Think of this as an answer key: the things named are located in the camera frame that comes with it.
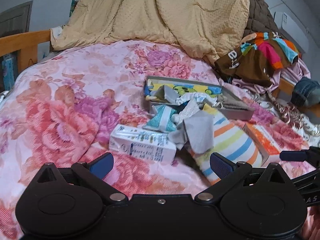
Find striped towel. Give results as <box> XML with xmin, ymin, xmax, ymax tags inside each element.
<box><xmin>186</xmin><ymin>104</ymin><xmax>263</xmax><ymax>185</ymax></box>

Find blue denim jeans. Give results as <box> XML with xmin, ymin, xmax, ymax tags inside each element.
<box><xmin>291</xmin><ymin>77</ymin><xmax>320</xmax><ymax>108</ymax></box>

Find brown quilted jacket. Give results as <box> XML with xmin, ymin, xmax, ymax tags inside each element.
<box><xmin>243</xmin><ymin>0</ymin><xmax>279</xmax><ymax>37</ymax></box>

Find grey door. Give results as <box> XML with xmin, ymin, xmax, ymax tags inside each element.
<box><xmin>0</xmin><ymin>1</ymin><xmax>33</xmax><ymax>37</ymax></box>

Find pink floral quilt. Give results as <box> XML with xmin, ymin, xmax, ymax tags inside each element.
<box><xmin>1</xmin><ymin>41</ymin><xmax>309</xmax><ymax>239</ymax></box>

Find grey microfibre cloth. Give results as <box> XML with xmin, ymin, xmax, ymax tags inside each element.
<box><xmin>168</xmin><ymin>111</ymin><xmax>214</xmax><ymax>154</ymax></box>

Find grey linen drawstring pouch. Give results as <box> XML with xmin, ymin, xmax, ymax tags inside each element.
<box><xmin>216</xmin><ymin>94</ymin><xmax>252</xmax><ymax>111</ymax></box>

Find white air conditioner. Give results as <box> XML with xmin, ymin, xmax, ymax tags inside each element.
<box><xmin>274</xmin><ymin>11</ymin><xmax>309</xmax><ymax>54</ymax></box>

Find white face mask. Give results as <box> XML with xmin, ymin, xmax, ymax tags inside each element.
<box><xmin>171</xmin><ymin>100</ymin><xmax>200</xmax><ymax>125</ymax></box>

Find teal white tissue pack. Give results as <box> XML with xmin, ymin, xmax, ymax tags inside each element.
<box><xmin>143</xmin><ymin>105</ymin><xmax>177</xmax><ymax>133</ymax></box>

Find wooden bed frame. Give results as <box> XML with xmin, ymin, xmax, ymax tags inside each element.
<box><xmin>0</xmin><ymin>30</ymin><xmax>50</xmax><ymax>74</ymax></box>

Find orange white medicine box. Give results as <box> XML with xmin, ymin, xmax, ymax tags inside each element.
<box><xmin>245</xmin><ymin>123</ymin><xmax>281</xmax><ymax>167</ymax></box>

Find tan dotted blanket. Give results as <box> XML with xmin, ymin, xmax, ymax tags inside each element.
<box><xmin>51</xmin><ymin>0</ymin><xmax>250</xmax><ymax>63</ymax></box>

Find white blue carton box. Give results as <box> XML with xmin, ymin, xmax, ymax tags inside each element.
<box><xmin>109</xmin><ymin>124</ymin><xmax>176</xmax><ymax>164</ymax></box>

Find silver patterned bed sheet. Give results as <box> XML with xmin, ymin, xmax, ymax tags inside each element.
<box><xmin>249</xmin><ymin>92</ymin><xmax>319</xmax><ymax>140</ymax></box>

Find brown colourful printed cloth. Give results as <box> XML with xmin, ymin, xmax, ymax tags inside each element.
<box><xmin>213</xmin><ymin>31</ymin><xmax>299</xmax><ymax>87</ymax></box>

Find grey face mask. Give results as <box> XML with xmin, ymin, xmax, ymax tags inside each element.
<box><xmin>153</xmin><ymin>85</ymin><xmax>180</xmax><ymax>104</ymax></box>

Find cartoon frog towel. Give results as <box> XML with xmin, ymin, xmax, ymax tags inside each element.
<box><xmin>144</xmin><ymin>76</ymin><xmax>222</xmax><ymax>103</ymax></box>

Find white blue baby cloth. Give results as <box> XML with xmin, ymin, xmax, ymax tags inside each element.
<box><xmin>176</xmin><ymin>92</ymin><xmax>218</xmax><ymax>106</ymax></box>

